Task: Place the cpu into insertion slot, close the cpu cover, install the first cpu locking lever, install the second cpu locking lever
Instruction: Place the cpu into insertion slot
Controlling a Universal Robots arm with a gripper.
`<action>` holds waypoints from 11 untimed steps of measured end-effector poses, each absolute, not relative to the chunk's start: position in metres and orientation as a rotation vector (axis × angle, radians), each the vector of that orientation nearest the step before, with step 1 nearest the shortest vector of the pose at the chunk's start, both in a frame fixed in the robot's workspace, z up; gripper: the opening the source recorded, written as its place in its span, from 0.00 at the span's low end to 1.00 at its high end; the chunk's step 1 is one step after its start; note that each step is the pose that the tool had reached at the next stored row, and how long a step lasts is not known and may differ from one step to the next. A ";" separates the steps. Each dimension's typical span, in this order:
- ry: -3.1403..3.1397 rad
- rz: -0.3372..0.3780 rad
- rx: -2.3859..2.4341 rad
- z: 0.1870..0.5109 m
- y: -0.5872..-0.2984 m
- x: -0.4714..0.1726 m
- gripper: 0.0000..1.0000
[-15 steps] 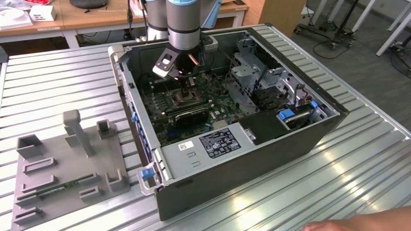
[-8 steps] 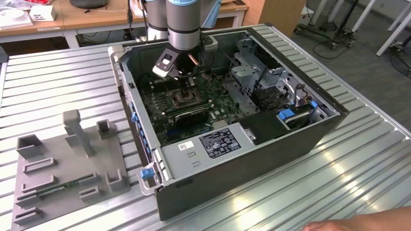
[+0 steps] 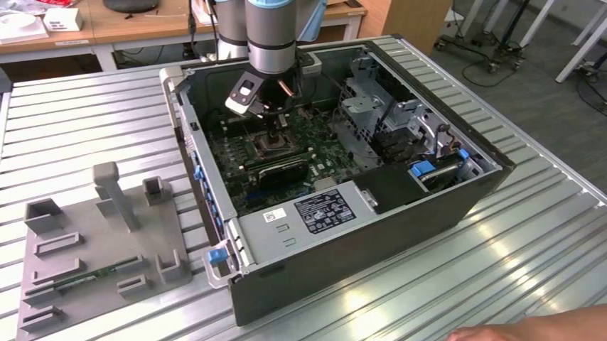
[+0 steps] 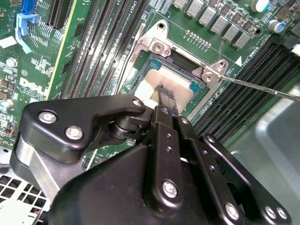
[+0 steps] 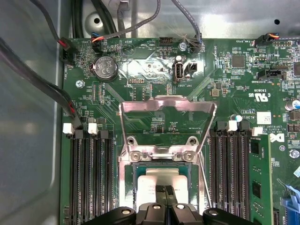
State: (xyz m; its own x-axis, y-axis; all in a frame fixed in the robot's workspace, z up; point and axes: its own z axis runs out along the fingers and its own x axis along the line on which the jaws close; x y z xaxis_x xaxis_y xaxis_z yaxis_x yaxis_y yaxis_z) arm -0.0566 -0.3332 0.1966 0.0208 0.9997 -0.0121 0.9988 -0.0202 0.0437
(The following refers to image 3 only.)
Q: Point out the silver chipset heat sink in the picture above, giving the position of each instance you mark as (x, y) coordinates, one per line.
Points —
(326, 184)

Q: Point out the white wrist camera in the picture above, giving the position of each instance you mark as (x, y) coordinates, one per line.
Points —
(242, 96)

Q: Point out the CPU socket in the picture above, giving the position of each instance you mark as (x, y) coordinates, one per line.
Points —
(258, 142)

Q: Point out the silver drive cage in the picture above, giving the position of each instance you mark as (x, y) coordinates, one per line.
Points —
(361, 103)

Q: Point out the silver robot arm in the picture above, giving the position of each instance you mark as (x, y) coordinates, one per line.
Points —
(270, 42)

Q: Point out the green RAM stick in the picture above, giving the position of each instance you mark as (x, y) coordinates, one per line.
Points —
(273, 163)
(90, 277)

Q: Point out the blue disk carrier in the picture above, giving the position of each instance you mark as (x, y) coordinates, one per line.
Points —
(422, 168)

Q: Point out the grey parts rack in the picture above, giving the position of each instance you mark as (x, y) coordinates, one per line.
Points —
(95, 255)

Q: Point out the black fan graphics card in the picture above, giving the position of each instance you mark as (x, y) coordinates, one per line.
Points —
(282, 174)

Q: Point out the black open PC case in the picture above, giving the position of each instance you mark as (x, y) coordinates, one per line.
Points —
(355, 270)

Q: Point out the silver power supply unit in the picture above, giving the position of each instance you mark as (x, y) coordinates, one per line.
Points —
(270, 241)

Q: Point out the white flat carton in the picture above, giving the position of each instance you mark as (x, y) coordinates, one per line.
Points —
(22, 30)

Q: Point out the person's bare forearm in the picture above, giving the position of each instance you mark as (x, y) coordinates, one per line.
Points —
(569, 323)

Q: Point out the small white box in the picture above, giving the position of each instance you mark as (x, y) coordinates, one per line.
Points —
(62, 19)

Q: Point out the red white packet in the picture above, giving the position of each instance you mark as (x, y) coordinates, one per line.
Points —
(52, 3)

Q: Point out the blue case latch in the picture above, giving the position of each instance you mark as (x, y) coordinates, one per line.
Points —
(215, 256)

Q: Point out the wooden cabinet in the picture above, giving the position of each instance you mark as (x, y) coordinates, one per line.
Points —
(413, 25)

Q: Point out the dark round object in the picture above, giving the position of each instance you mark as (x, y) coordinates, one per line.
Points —
(130, 5)

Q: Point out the green motherboard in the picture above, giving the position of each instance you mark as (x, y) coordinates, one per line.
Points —
(327, 156)

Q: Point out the black wheeled stand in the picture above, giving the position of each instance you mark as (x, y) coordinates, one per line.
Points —
(503, 52)

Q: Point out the wooden desk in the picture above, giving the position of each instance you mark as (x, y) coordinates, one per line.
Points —
(142, 25)

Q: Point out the white table frame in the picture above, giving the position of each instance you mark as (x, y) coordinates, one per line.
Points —
(582, 53)

